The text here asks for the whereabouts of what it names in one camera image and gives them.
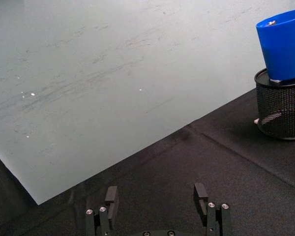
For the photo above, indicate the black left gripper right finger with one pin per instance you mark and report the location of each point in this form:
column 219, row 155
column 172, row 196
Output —
column 211, row 214

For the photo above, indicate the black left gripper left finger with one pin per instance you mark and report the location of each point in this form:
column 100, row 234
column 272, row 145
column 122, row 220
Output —
column 111, row 209

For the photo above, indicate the black table cloth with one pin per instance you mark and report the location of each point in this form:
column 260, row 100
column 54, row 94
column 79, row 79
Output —
column 186, row 177

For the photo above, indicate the small white plastic piece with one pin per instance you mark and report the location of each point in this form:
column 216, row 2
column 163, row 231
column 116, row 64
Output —
column 256, row 121

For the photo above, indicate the black mesh metal holder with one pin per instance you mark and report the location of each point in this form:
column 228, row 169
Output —
column 282, row 110

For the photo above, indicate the blue plastic cup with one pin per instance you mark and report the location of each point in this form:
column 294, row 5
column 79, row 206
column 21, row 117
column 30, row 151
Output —
column 282, row 49

